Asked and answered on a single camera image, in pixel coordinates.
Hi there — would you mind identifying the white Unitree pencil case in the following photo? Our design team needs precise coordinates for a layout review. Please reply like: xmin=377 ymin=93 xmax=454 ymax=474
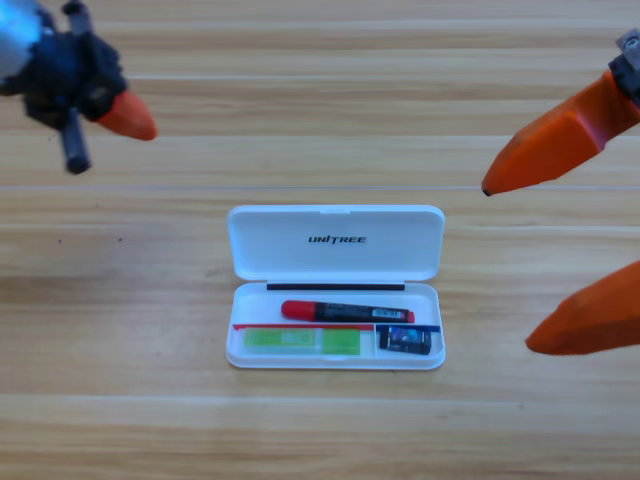
xmin=225 ymin=203 xmax=447 ymax=371

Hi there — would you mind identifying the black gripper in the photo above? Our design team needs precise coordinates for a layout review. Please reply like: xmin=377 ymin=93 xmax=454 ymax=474
xmin=0 ymin=0 xmax=159 ymax=176
xmin=481 ymin=28 xmax=640 ymax=198

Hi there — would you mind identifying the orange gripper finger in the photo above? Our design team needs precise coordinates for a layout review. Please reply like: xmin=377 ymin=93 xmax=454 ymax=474
xmin=524 ymin=259 xmax=640 ymax=358

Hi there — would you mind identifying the red black marker pen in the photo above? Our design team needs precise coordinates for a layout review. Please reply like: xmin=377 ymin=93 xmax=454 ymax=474
xmin=280 ymin=299 xmax=417 ymax=325

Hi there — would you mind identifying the blue black eraser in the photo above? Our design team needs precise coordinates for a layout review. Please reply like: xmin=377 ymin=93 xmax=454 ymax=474
xmin=377 ymin=324 xmax=434 ymax=357

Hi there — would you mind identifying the green white highlighter pen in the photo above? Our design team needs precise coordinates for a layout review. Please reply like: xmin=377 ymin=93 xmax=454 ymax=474
xmin=242 ymin=327 xmax=363 ymax=358

